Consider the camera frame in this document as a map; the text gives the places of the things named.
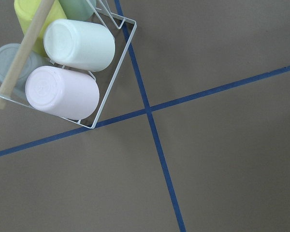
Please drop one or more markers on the grey cup in rack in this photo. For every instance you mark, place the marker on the grey cup in rack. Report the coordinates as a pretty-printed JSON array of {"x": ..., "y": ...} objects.
[{"x": 34, "y": 61}]

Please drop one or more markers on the white cup in rack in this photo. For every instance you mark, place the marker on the white cup in rack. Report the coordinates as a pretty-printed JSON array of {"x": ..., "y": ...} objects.
[{"x": 78, "y": 44}]

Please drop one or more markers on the wooden rack handle rod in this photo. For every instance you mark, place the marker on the wooden rack handle rod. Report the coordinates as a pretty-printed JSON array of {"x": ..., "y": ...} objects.
[{"x": 24, "y": 51}]

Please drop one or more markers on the green cup in rack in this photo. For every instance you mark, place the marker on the green cup in rack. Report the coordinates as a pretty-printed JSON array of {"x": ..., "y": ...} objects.
[{"x": 76, "y": 9}]

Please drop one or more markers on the yellow cup in rack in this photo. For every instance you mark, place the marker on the yellow cup in rack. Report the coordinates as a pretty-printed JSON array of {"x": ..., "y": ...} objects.
[{"x": 25, "y": 11}]

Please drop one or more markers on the pink cup in rack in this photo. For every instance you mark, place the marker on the pink cup in rack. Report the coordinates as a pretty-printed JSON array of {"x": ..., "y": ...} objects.
[{"x": 60, "y": 92}]

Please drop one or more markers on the white wire cup rack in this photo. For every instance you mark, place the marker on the white wire cup rack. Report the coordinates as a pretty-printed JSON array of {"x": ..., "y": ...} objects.
[{"x": 105, "y": 78}]

